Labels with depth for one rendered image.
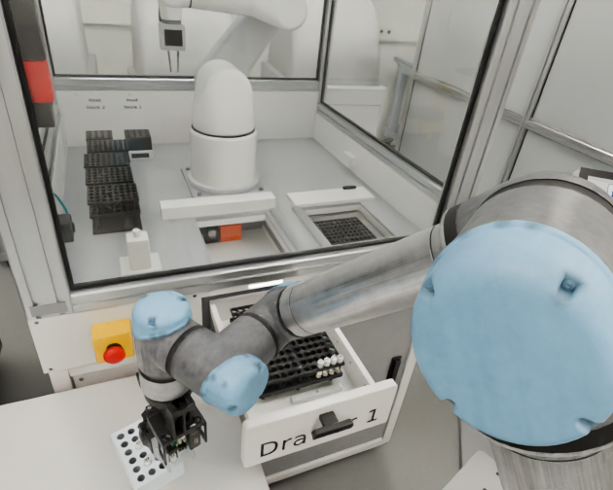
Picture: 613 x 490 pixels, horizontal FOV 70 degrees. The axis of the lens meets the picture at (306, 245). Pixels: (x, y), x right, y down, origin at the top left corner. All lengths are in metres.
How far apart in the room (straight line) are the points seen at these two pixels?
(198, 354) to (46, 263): 0.42
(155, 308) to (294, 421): 0.33
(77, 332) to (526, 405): 0.86
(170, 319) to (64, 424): 0.50
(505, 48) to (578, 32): 1.29
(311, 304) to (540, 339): 0.34
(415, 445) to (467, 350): 1.69
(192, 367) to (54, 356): 0.52
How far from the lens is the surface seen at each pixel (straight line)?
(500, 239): 0.27
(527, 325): 0.26
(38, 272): 0.92
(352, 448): 1.77
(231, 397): 0.55
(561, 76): 2.37
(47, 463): 0.99
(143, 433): 0.80
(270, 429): 0.79
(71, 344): 1.03
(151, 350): 0.61
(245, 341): 0.58
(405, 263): 0.46
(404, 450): 1.94
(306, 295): 0.56
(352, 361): 0.93
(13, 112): 0.80
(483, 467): 1.03
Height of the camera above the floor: 1.56
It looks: 32 degrees down
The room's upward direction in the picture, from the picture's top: 7 degrees clockwise
